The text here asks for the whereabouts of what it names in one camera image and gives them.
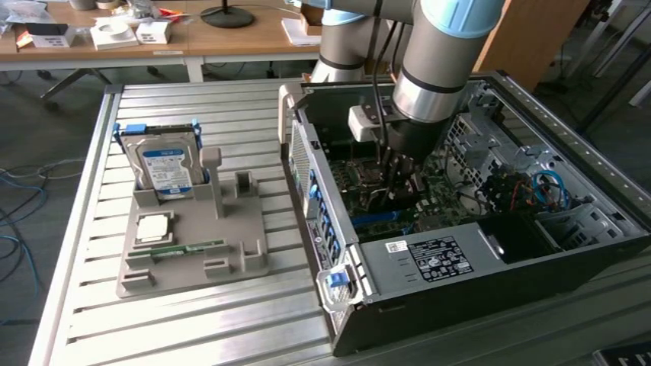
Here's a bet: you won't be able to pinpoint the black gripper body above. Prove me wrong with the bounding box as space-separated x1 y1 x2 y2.
383 113 452 164

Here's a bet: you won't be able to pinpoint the metal CPU socket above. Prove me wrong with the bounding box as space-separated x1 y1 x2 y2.
352 155 386 181

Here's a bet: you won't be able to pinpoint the green motherboard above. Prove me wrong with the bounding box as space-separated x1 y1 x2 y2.
324 143 482 245

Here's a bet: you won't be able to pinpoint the grey metal disk bay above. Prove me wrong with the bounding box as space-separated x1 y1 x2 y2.
444 110 518 186

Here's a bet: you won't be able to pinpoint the blue expansion slot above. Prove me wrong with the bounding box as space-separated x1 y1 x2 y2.
352 208 404 229

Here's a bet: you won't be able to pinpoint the grey power supply unit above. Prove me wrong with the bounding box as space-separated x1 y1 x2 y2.
355 223 506 303

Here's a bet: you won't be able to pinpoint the blue case release latch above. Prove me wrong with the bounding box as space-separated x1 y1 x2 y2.
328 268 354 290

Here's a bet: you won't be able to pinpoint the wooden cabinet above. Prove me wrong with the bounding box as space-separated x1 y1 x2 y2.
470 0 594 92

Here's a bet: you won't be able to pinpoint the white paper sheets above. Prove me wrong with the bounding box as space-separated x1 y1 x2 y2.
280 17 323 47

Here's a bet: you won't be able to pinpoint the black open PC case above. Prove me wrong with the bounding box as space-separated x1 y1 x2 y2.
277 69 651 358

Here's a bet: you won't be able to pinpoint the small cardboard box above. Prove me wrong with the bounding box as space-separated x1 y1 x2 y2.
298 2 327 27

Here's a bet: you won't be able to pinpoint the grey parts rack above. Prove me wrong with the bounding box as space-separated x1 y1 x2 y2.
116 146 272 301

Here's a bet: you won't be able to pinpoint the wooden desk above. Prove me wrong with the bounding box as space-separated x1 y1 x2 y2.
0 0 467 83

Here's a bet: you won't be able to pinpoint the hard disk blue label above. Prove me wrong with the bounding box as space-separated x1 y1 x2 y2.
112 120 211 202

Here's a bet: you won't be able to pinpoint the light green RAM stick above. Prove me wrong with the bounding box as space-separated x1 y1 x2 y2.
127 239 225 259

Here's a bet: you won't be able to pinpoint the silver CPU chip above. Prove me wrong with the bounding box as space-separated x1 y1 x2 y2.
135 214 177 245

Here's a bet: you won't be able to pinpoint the black round lamp base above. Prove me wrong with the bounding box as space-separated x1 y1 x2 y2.
199 0 256 29

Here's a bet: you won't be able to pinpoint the small white labelled box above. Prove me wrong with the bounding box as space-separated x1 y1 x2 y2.
135 21 173 46

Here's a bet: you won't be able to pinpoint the white box with tape roll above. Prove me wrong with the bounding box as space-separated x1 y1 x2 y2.
89 19 140 51

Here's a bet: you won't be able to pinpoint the black and white box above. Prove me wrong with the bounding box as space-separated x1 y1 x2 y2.
24 21 77 50

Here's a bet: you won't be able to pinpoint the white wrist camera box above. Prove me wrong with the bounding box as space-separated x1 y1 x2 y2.
347 105 392 143

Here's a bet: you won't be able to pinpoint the red orange wire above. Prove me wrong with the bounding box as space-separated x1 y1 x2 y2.
512 179 536 209

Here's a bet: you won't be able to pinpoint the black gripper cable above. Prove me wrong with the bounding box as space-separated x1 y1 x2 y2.
370 0 406 129

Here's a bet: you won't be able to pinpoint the blue wire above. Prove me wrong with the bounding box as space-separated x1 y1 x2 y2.
530 170 572 211

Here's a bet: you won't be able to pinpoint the white floor cable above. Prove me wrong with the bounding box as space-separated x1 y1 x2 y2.
0 156 87 181

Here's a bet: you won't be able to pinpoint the blue floor cable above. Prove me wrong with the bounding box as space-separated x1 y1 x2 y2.
0 167 49 327

